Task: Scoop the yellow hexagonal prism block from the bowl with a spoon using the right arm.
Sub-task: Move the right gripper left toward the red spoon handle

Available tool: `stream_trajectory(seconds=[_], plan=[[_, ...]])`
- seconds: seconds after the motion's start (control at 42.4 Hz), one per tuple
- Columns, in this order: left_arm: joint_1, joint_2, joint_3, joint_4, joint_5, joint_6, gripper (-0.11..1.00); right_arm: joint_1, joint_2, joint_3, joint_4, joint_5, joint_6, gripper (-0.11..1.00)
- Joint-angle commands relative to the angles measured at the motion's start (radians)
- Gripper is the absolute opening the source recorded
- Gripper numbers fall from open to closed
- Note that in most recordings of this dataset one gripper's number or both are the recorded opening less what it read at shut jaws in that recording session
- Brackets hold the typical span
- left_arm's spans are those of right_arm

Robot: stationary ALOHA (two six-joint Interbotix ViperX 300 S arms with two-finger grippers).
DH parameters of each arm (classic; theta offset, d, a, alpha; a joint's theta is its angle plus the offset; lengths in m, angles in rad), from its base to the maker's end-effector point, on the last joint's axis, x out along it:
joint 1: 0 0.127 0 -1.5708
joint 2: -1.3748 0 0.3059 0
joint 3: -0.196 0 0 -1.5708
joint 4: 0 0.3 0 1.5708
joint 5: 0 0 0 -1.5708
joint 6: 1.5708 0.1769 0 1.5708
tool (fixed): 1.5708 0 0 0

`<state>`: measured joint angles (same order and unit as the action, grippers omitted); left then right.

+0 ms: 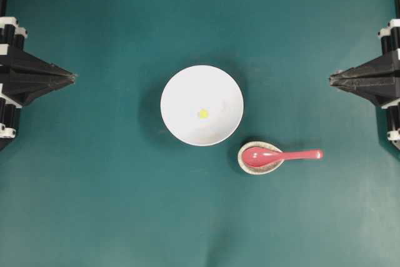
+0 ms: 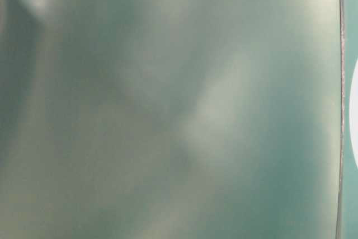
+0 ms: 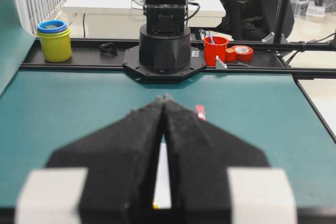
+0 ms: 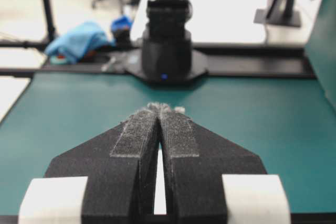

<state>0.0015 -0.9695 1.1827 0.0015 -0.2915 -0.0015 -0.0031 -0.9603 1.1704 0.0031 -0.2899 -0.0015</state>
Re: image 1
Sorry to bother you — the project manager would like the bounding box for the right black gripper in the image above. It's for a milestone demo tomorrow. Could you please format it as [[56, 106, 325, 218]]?
[[329, 19, 399, 149]]

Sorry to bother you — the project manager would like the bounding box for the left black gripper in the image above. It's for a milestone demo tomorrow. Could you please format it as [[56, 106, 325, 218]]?
[[1, 16, 76, 150]]

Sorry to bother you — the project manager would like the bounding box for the pink ceramic spoon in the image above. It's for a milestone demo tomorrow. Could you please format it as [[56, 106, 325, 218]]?
[[241, 147, 324, 168]]

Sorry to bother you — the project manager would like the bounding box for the speckled ceramic spoon rest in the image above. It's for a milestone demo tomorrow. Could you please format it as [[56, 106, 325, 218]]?
[[237, 141, 283, 175]]

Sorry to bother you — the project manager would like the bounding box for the white round bowl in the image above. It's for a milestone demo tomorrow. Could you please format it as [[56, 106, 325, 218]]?
[[160, 65, 244, 146]]

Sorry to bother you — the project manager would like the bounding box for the yellow hexagonal prism block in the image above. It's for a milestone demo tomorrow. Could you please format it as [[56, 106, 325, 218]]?
[[198, 109, 209, 119]]

